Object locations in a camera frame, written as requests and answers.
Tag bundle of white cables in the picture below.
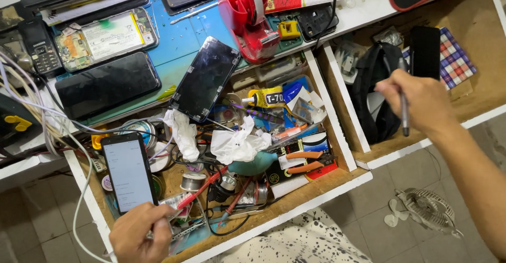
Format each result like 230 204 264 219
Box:
0 51 174 263

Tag round metal tin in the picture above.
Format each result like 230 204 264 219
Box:
118 119 159 151

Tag yellow glue tube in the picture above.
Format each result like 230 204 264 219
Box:
241 86 286 109

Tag wide wooden drawer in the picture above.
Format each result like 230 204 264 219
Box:
315 0 506 171

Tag long crumpled white tissue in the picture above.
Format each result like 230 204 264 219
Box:
163 109 201 163

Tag grey pen-shaped screwdriver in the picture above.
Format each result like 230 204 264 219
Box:
397 57 411 137

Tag solder wire spool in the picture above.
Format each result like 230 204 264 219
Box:
180 171 207 193

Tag black cable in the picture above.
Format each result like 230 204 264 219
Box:
314 0 345 51

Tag metal spudger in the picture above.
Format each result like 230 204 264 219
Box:
169 1 220 25

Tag red tape dispenser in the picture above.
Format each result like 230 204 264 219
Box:
216 0 282 65

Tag purple striped stick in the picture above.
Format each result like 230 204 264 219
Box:
231 102 286 124

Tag black device with yellow clamp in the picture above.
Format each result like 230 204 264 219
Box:
0 92 43 150

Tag blue and white packet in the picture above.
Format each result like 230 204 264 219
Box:
282 76 318 110

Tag teal rubber air blower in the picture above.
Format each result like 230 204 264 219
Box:
228 151 280 177

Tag black phone back cover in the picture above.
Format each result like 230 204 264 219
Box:
296 4 340 42

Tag black bag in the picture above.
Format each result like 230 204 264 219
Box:
349 41 408 145

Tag wide crumpled white tissue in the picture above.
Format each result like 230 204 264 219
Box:
210 115 273 166

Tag small grey fan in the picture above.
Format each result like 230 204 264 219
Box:
395 188 464 239

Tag black and red box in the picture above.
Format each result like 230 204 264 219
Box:
264 132 339 187

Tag large black smartphone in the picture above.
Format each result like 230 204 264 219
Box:
55 51 162 121

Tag slim black smartphone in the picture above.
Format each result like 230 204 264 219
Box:
409 26 442 81

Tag person's right hand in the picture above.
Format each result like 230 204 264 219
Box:
373 69 459 138

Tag black keypad phone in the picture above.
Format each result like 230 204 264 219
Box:
17 16 64 78

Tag red multimeter probe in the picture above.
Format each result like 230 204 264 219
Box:
176 166 230 211

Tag black multimeter probe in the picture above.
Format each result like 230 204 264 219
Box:
209 201 262 213

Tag checkered cloth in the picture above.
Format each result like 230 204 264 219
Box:
402 26 478 91

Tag blue work mat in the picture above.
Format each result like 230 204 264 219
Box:
55 0 306 127

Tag white black-speckled trousers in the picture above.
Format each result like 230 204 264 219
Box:
205 207 373 263

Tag black phone screen with frame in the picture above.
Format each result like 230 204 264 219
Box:
169 36 242 123

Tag black smartphone with lit screen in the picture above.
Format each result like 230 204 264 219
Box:
100 132 160 216

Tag clear plastic boxes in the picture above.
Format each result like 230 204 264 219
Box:
255 55 308 88

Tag clear plastic parts packet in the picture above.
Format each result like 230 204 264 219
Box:
334 39 367 84

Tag opened phone with white battery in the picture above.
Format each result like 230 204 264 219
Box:
53 7 160 73

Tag cluttered wooden drawer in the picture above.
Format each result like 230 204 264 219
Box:
64 49 373 263

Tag person's left hand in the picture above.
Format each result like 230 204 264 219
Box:
109 202 177 263

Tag small yellow tool block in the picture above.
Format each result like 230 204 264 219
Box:
278 20 301 40

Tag orange-handled pliers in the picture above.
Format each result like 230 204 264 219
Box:
278 150 338 176

